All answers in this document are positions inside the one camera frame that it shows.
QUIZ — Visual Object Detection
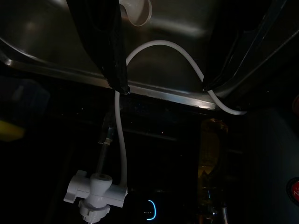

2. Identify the black device blue light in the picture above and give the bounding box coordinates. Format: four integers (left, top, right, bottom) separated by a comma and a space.
140, 199, 157, 222

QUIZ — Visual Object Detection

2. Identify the grey thermos jug red badge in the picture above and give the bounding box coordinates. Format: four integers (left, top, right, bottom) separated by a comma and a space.
221, 109, 299, 224

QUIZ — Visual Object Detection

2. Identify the white plastic tap valve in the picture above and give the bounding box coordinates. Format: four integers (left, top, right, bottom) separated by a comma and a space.
63, 169, 129, 224

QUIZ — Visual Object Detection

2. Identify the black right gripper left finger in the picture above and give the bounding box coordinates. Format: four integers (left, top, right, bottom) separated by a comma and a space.
66, 0, 131, 94

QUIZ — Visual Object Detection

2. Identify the stainless steel sink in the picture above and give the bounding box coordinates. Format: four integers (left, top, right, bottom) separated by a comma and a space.
0, 0, 299, 113

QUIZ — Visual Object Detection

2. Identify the yellow green sponge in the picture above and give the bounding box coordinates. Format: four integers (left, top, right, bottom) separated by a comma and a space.
0, 120, 25, 142

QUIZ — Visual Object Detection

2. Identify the yellow oil bottle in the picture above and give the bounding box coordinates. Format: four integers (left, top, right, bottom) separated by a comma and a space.
198, 118, 228, 210

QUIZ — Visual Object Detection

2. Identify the white flexible hose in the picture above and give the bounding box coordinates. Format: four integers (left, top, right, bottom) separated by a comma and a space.
114, 40, 247, 187

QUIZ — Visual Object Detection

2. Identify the white plastic ladle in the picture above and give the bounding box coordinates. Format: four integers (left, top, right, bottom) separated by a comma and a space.
119, 0, 153, 27

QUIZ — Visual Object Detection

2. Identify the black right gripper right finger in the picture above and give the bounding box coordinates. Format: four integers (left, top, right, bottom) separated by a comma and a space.
202, 0, 299, 91

